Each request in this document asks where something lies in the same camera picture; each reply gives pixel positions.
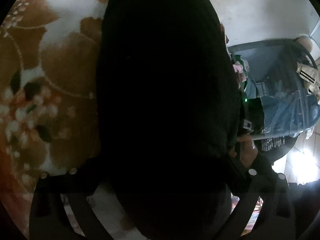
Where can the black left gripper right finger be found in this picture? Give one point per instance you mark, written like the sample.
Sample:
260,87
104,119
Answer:
276,219

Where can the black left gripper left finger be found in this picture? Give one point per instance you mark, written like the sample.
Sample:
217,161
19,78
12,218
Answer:
48,218

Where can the black garment with orange print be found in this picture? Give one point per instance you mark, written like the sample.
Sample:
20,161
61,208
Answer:
168,105

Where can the pile of clothes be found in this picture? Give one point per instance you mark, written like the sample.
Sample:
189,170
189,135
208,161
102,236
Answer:
246,85

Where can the person's right hand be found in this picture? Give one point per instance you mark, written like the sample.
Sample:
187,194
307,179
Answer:
248,150

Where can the grey metal rack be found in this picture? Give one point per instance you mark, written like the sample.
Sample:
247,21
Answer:
273,65

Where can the blue plastic cover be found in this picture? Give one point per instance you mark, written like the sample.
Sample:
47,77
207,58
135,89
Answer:
291,114

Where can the beige striped garment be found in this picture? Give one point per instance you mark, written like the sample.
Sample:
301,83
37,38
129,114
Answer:
311,79

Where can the brown floral blanket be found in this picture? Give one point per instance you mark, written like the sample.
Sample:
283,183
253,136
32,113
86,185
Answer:
49,50

